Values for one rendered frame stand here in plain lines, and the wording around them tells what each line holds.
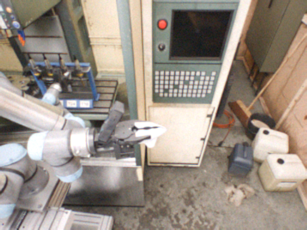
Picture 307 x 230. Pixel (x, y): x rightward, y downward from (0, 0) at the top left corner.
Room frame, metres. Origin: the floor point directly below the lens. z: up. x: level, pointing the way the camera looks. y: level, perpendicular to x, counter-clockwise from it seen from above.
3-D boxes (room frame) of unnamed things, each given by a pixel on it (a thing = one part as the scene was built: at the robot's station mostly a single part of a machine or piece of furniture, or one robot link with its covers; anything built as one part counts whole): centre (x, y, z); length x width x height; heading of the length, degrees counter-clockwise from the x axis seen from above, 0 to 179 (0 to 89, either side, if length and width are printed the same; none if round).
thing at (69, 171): (0.35, 0.27, 1.46); 0.11 x 0.08 x 0.11; 8
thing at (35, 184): (0.43, 0.55, 1.21); 0.15 x 0.15 x 0.10
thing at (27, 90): (1.48, 1.22, 0.97); 0.29 x 0.23 x 0.05; 88
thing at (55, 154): (0.33, 0.27, 1.56); 0.11 x 0.08 x 0.09; 98
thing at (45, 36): (1.88, 1.09, 1.16); 0.48 x 0.05 x 0.51; 88
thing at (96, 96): (1.37, 0.51, 1.05); 0.10 x 0.05 x 0.30; 178
